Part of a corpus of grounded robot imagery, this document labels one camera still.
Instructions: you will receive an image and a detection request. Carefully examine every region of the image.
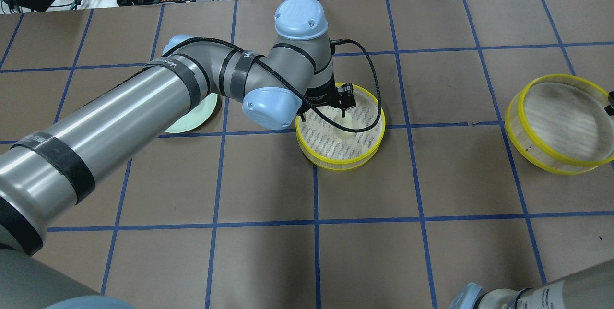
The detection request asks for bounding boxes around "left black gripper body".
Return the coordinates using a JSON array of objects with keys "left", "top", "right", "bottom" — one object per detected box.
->
[{"left": 304, "top": 83, "right": 357, "bottom": 111}]

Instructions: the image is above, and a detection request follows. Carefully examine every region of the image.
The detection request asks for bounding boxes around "white bun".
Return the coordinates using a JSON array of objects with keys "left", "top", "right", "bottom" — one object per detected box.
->
[{"left": 333, "top": 107, "right": 370, "bottom": 140}]

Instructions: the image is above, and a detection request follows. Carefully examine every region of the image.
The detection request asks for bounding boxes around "side yellow bamboo steamer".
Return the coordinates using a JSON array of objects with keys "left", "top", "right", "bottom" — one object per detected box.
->
[{"left": 504, "top": 74, "right": 614, "bottom": 176}]

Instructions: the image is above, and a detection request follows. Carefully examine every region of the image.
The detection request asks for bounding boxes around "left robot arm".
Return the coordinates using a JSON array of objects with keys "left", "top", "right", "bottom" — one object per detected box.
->
[{"left": 0, "top": 0, "right": 356, "bottom": 309}]

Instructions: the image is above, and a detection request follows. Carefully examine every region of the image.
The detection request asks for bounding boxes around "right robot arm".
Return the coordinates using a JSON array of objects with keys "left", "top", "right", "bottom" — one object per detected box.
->
[{"left": 450, "top": 83, "right": 613, "bottom": 309}]

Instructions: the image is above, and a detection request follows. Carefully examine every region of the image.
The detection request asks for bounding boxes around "centre yellow bamboo steamer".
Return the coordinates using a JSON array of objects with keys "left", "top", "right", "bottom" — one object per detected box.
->
[{"left": 295, "top": 84, "right": 386, "bottom": 171}]

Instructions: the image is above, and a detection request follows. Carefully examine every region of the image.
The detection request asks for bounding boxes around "mint green plate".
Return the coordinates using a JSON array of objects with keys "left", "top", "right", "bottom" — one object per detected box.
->
[{"left": 164, "top": 93, "right": 218, "bottom": 134}]

